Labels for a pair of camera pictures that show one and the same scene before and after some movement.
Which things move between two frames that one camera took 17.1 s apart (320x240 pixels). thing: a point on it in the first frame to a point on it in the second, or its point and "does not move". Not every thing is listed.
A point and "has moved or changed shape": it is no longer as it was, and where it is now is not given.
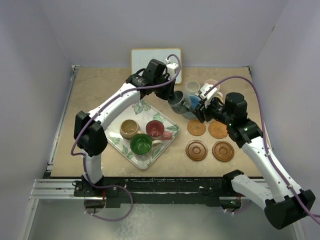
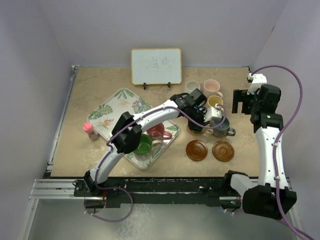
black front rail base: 112,190 does not move
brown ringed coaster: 223,151 does not move
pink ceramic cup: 212,82 does not move
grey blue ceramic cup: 176,101 has moved or changed shape
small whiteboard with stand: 141,58 does not move
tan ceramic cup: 129,127 has moved or changed shape
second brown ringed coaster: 196,150 does not move
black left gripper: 169,93 to 195,127
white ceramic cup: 192,87 does not move
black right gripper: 204,109 to 241,96
